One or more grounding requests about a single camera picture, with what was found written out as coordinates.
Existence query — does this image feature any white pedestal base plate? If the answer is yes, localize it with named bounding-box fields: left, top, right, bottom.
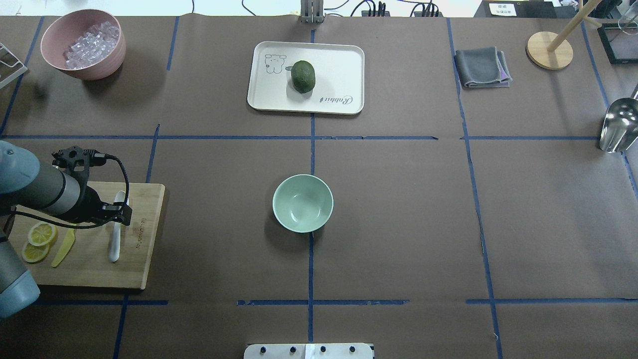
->
left=243, top=343, right=375, bottom=359

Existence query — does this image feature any wooden cutting board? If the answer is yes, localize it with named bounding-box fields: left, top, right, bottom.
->
left=26, top=182, right=165, bottom=290

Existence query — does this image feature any pink bowl with ice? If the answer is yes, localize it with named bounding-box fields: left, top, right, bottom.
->
left=40, top=9, right=126, bottom=80

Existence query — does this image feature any wooden mug tree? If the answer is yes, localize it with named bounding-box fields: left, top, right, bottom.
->
left=525, top=0, right=601, bottom=70

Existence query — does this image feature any lemon slice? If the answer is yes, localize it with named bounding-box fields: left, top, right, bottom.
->
left=27, top=222, right=58, bottom=247
left=22, top=242, right=51, bottom=264

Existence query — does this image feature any steel ice scoop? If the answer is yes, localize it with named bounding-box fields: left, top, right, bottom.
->
left=599, top=88, right=638, bottom=153

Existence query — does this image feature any green ceramic bowl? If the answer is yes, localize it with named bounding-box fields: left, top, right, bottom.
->
left=273, top=174, right=334, bottom=233

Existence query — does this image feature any lemon slice lower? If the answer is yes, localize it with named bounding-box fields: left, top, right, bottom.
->
left=22, top=242, right=51, bottom=264

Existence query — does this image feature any black usb hub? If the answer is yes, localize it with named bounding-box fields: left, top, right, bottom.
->
left=351, top=0, right=390, bottom=17

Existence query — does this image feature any green avocado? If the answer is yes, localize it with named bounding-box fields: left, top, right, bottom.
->
left=290, top=60, right=317, bottom=94

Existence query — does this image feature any lemon slice upper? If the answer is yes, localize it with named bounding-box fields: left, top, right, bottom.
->
left=27, top=222, right=58, bottom=247

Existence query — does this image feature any yellow plastic knife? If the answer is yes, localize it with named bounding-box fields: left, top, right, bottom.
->
left=51, top=228, right=76, bottom=268

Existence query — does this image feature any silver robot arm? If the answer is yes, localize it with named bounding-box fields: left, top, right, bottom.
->
left=0, top=141, right=133, bottom=320

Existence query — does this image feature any folded grey cloth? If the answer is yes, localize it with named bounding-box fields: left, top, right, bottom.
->
left=454, top=47, right=512, bottom=88

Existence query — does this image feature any black metal tray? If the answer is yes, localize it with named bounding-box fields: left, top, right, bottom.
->
left=597, top=23, right=638, bottom=64

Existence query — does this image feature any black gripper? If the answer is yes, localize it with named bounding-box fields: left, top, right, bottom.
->
left=75, top=183, right=133, bottom=226

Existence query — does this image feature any aluminium frame post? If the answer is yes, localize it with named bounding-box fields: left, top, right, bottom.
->
left=300, top=0, right=325, bottom=23

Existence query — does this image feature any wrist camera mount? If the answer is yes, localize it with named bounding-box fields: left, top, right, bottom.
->
left=51, top=146, right=107, bottom=173

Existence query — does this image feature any white rabbit tray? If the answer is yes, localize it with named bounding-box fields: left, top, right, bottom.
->
left=247, top=41, right=365, bottom=115

